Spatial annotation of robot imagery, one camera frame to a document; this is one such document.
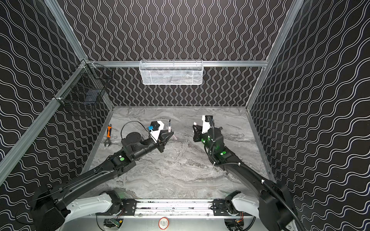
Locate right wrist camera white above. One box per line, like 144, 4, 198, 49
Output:
202, 115, 213, 134

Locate orange handled adjustable wrench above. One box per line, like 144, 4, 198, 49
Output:
104, 124, 112, 147

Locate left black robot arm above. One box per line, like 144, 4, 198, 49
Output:
29, 130, 174, 231

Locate black corrugated cable conduit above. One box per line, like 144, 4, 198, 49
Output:
206, 116, 307, 231

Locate red white round sticker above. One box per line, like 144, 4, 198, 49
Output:
158, 217, 169, 230

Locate black wire basket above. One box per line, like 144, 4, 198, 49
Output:
56, 63, 113, 117

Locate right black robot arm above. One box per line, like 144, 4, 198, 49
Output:
192, 124, 304, 231

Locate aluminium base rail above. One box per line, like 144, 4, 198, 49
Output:
57, 198, 293, 218

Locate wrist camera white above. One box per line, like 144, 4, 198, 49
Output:
202, 115, 213, 134
148, 120, 164, 142

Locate white mesh wire basket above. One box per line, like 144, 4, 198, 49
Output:
139, 60, 204, 85

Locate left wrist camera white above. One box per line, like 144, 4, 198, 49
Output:
148, 120, 164, 142

